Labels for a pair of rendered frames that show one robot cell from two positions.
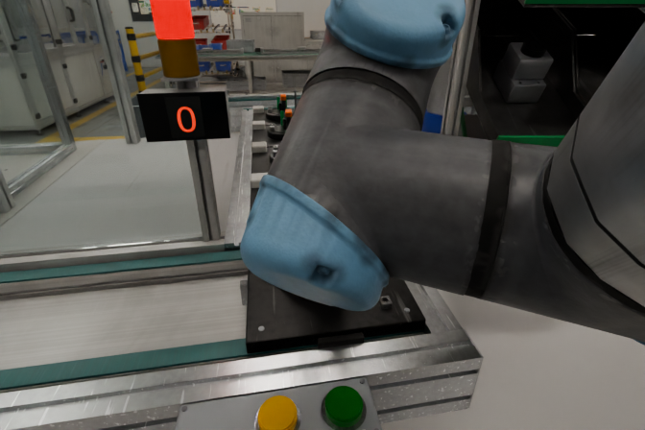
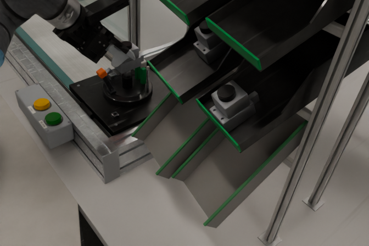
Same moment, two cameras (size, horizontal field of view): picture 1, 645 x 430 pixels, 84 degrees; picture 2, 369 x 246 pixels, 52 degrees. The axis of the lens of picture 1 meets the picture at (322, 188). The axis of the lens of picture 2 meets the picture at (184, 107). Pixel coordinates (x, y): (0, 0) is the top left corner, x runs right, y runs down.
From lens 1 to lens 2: 0.85 m
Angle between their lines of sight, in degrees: 48
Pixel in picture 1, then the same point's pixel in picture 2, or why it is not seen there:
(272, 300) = (96, 82)
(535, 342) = (171, 212)
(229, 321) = not seen: hidden behind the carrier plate
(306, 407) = (50, 110)
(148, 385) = (42, 72)
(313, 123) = not seen: outside the picture
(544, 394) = (130, 216)
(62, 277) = not seen: hidden behind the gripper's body
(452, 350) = (100, 146)
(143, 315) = (83, 60)
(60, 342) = (60, 49)
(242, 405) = (44, 95)
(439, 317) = (124, 140)
